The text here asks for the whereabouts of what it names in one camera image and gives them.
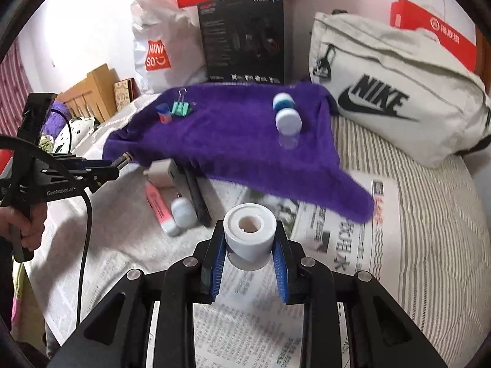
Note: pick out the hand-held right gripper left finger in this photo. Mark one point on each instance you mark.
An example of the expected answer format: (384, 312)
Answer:
(218, 264)

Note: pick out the newspaper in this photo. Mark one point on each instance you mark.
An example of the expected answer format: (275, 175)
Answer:
(337, 237)

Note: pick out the brown gold lipstick tube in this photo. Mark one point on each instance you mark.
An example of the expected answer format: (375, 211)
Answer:
(124, 159)

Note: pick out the red striped curtain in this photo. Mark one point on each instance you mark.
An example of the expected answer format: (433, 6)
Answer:
(15, 84)

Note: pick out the green binder clip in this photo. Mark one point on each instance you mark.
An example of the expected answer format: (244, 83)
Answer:
(180, 109)

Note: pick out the wooden headboard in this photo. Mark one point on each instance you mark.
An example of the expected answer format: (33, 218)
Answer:
(99, 84)

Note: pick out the white charger plug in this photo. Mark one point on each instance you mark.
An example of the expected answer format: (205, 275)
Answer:
(161, 172)

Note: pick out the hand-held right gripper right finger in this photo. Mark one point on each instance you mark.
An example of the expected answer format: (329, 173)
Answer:
(280, 272)

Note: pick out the black headphone box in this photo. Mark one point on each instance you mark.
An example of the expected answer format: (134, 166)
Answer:
(230, 46)

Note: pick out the purple plush cushion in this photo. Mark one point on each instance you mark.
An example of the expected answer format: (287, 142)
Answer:
(61, 117)

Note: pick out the black cosmetic tube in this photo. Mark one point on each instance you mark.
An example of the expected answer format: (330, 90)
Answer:
(199, 203)

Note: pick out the blue white bottle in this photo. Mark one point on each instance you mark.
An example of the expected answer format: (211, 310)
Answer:
(285, 120)

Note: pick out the white plastic shopping bag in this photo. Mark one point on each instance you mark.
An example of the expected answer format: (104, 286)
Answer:
(153, 23)

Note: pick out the grey waist bag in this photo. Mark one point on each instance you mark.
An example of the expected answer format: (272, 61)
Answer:
(402, 65)

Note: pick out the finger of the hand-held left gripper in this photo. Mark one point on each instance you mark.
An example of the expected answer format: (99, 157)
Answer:
(101, 180)
(88, 163)

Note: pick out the pink highlighter pen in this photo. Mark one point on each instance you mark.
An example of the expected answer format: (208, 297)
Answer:
(157, 203)

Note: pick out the floral printed bedding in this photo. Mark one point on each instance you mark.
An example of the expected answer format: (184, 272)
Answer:
(76, 130)

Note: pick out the small red blue bottle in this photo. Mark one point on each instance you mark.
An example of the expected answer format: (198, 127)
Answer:
(164, 114)

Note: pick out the brown patterned book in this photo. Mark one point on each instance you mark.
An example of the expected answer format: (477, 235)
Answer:
(123, 94)

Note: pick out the purple towel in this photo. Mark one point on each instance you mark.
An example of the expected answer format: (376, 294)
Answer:
(238, 153)

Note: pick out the brown wooden frame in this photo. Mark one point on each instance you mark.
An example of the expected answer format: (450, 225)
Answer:
(483, 57)

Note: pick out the person's left hand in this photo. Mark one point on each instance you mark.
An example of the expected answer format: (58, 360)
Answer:
(36, 222)

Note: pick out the small white night light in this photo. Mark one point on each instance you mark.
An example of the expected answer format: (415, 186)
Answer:
(183, 212)

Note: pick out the white tape roll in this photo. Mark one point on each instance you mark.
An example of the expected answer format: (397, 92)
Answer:
(249, 245)

